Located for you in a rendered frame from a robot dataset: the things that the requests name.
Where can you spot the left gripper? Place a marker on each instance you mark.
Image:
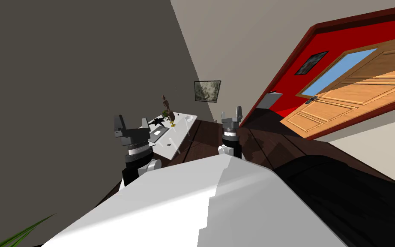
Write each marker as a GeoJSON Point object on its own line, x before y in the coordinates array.
{"type": "Point", "coordinates": [136, 136]}

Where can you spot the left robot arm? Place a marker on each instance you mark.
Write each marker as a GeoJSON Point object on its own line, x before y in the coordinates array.
{"type": "Point", "coordinates": [136, 161]}

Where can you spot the grey box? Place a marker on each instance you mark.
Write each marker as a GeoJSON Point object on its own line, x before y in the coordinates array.
{"type": "Point", "coordinates": [269, 101]}

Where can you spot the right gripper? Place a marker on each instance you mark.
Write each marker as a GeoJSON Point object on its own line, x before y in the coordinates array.
{"type": "Point", "coordinates": [231, 124]}

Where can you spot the grey framed wall picture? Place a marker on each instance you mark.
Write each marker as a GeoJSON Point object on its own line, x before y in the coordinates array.
{"type": "Point", "coordinates": [207, 91]}

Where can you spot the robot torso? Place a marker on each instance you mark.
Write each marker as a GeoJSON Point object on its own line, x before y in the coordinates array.
{"type": "Point", "coordinates": [170, 206]}

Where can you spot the wooden panelled door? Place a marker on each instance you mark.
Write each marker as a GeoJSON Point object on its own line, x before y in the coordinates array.
{"type": "Point", "coordinates": [351, 99]}

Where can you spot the wood framed window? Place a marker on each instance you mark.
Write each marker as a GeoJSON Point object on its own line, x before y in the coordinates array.
{"type": "Point", "coordinates": [338, 72]}

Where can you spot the dark wall picture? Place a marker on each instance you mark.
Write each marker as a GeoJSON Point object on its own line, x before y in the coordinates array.
{"type": "Point", "coordinates": [311, 62]}

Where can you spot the white desk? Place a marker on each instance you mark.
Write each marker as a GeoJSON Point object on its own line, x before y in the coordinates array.
{"type": "Point", "coordinates": [180, 128]}

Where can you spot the green plant leaves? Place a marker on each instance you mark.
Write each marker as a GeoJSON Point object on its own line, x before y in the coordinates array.
{"type": "Point", "coordinates": [22, 233]}

